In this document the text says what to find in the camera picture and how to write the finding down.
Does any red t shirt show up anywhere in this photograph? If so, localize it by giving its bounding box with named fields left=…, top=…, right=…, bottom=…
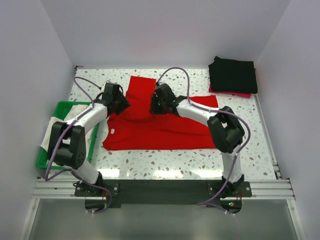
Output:
left=102, top=76, right=215, bottom=151

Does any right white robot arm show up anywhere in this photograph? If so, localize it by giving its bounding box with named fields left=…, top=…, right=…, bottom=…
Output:
left=150, top=83, right=245, bottom=197

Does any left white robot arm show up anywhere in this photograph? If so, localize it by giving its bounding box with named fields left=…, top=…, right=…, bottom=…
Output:
left=44, top=82, right=130, bottom=196

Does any white t shirt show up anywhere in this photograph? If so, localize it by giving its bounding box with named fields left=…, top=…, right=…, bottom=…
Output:
left=40, top=104, right=94, bottom=155

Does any green plastic basket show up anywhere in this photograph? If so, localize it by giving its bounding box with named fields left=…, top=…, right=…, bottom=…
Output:
left=35, top=101, right=99, bottom=169

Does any black folded t shirt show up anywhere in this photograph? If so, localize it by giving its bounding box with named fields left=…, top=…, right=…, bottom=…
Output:
left=208, top=56, right=258, bottom=94

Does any pink folded t shirt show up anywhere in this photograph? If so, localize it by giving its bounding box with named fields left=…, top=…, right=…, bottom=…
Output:
left=208, top=85, right=252, bottom=99

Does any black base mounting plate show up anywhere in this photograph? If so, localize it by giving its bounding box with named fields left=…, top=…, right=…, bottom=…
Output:
left=74, top=178, right=251, bottom=215

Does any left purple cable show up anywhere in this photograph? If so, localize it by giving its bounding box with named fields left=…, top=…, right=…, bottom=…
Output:
left=44, top=76, right=103, bottom=182

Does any aluminium frame rail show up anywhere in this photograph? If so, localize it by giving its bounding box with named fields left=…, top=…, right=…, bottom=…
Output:
left=31, top=178, right=296, bottom=200

